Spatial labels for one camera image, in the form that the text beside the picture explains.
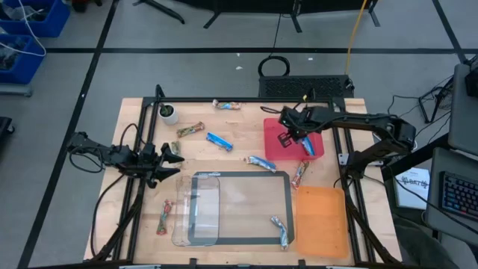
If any black desktop device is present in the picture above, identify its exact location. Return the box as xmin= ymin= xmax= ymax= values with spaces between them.
xmin=465 ymin=59 xmax=478 ymax=99

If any blue plastic storage bin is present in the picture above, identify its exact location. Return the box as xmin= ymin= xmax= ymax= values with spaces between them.
xmin=0 ymin=34 xmax=46 ymax=85
xmin=0 ymin=0 xmax=71 ymax=38

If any orange translucent plastic tray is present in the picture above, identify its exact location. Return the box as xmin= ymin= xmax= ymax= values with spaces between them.
xmin=294 ymin=185 xmax=350 ymax=259

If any white printed booklet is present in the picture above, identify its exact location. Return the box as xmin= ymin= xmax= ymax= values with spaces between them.
xmin=394 ymin=167 xmax=431 ymax=210

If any red green granola bar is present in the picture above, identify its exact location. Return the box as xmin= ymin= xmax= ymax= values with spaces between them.
xmin=291 ymin=160 xmax=310 ymax=190
xmin=155 ymin=200 xmax=174 ymax=236

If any black coiled cable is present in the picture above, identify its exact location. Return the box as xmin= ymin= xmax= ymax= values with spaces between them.
xmin=257 ymin=14 xmax=291 ymax=78

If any clear plastic tray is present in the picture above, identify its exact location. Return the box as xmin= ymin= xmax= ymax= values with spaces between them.
xmin=170 ymin=174 xmax=221 ymax=247

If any grey office chair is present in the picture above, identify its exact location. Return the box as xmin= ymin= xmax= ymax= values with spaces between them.
xmin=391 ymin=216 xmax=475 ymax=269

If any blue green orange granola bar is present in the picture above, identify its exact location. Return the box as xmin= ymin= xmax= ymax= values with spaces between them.
xmin=270 ymin=215 xmax=290 ymax=250
xmin=211 ymin=99 xmax=242 ymax=111
xmin=244 ymin=155 xmax=278 ymax=173

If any white cable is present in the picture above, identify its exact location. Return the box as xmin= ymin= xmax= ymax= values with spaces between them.
xmin=0 ymin=0 xmax=48 ymax=58

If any black stand leg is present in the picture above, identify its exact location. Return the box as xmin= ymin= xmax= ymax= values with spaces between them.
xmin=132 ymin=0 xmax=186 ymax=25

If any black-bordered silicone baking mat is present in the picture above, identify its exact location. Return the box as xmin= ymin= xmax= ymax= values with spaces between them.
xmin=187 ymin=170 xmax=296 ymax=247

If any black perforated computer case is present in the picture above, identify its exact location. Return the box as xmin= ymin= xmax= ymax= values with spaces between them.
xmin=258 ymin=74 xmax=355 ymax=99

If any yellow hanging cable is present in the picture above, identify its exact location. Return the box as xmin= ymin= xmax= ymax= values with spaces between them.
xmin=344 ymin=0 xmax=369 ymax=75

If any black keyboard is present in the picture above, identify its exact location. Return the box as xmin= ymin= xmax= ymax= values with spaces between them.
xmin=441 ymin=170 xmax=478 ymax=222

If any grey desk top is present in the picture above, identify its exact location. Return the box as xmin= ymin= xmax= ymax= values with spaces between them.
xmin=447 ymin=63 xmax=478 ymax=156

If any grey keyboard desk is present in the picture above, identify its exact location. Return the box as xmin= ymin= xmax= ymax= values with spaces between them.
xmin=425 ymin=146 xmax=478 ymax=246

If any red translucent plastic tray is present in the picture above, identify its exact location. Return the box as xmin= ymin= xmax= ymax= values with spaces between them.
xmin=263 ymin=117 xmax=325 ymax=161

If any brown green granola bar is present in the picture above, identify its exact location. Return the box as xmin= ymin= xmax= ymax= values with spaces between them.
xmin=170 ymin=140 xmax=187 ymax=169
xmin=176 ymin=121 xmax=205 ymax=139

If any white pot with plant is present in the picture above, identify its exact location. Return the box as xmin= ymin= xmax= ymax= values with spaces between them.
xmin=158 ymin=103 xmax=179 ymax=126

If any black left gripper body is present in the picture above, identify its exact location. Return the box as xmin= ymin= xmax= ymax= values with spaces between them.
xmin=140 ymin=143 xmax=164 ymax=189

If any black aluminium table frame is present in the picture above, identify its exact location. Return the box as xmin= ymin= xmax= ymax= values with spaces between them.
xmin=84 ymin=84 xmax=403 ymax=269

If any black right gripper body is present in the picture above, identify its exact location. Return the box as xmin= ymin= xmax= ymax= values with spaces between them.
xmin=278 ymin=105 xmax=314 ymax=141

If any black room divider screen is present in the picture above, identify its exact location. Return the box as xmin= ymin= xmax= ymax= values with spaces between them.
xmin=175 ymin=0 xmax=382 ymax=34

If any blue wrapper granola bar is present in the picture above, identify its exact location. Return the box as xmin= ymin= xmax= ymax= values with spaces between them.
xmin=300 ymin=136 xmax=317 ymax=157
xmin=205 ymin=132 xmax=235 ymax=152

